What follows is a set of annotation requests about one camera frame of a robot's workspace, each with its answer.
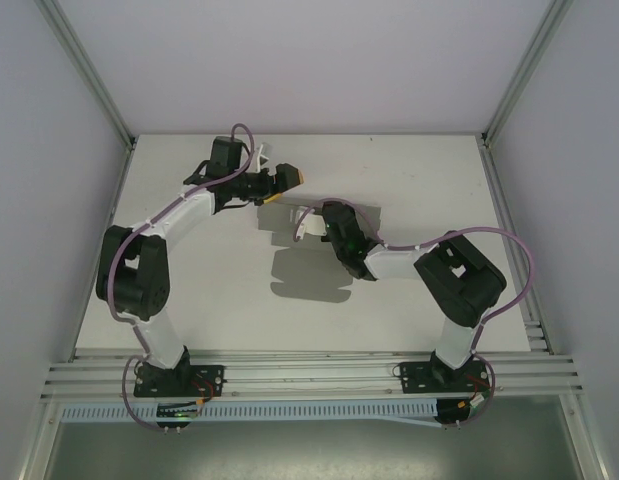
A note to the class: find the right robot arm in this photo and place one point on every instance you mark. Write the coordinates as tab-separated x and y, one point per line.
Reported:
464	285

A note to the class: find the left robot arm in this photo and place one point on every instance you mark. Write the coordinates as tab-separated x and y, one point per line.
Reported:
134	280

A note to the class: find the long aluminium mounting rails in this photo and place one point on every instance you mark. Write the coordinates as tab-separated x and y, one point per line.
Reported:
309	375

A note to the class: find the grey metal sheet panel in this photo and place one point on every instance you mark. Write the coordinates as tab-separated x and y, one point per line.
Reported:
309	450

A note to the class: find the aluminium side rail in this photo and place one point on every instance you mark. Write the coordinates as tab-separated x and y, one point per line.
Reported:
118	190
513	250

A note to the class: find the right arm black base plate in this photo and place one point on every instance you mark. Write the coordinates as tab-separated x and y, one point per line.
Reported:
414	377

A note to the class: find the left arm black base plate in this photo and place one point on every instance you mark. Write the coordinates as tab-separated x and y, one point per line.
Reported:
211	375

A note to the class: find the aluminium frame post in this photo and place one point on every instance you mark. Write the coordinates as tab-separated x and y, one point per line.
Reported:
529	65
86	65

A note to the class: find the aluminium frame leg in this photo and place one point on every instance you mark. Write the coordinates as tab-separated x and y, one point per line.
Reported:
36	445
586	445

